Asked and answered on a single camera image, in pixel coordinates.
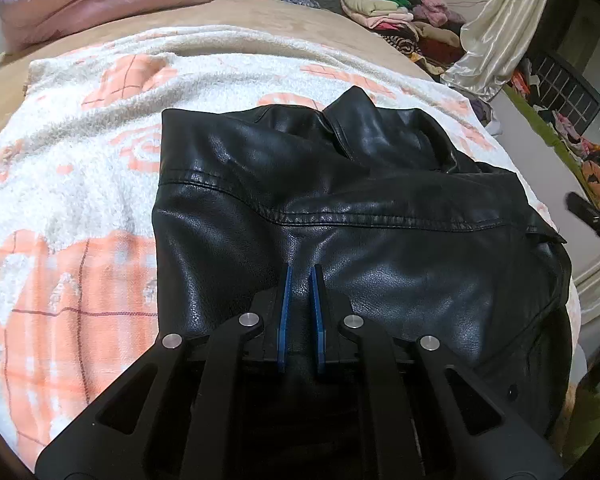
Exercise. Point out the green fabric ledge cover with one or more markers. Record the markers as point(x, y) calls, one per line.
point(549, 136)

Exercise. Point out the white and orange fleece blanket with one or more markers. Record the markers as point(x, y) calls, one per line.
point(79, 174)

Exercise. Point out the cream satin curtain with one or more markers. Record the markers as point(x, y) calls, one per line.
point(494, 43)

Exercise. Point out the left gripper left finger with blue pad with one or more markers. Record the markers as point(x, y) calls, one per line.
point(166, 416)

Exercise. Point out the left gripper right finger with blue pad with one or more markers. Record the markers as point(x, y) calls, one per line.
point(399, 409)

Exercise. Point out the pile of folded clothes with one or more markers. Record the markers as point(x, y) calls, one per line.
point(427, 32)

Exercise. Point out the black leather jacket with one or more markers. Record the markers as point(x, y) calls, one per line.
point(419, 236)

